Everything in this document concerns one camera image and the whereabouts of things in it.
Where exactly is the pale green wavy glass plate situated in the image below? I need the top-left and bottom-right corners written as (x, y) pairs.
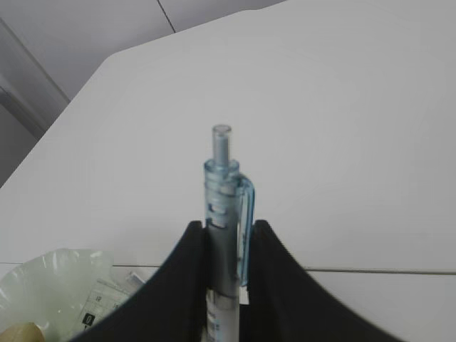
top-left (0, 248), bottom-right (157, 342)

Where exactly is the white grey grip pen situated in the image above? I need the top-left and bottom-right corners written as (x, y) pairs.
top-left (125, 271), bottom-right (147, 287)

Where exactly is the clear plastic ruler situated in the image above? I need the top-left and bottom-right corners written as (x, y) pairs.
top-left (75, 279), bottom-right (130, 332)

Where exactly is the light blue retractable pen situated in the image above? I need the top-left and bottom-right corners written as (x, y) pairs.
top-left (204, 125), bottom-right (255, 341)

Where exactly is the brown Nescafe coffee bottle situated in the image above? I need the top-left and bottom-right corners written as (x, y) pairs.
top-left (1, 322), bottom-right (46, 342)

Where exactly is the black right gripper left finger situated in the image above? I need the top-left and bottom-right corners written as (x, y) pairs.
top-left (72, 221), bottom-right (207, 341)

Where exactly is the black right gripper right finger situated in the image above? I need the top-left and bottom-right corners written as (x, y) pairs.
top-left (239, 220), bottom-right (398, 341)

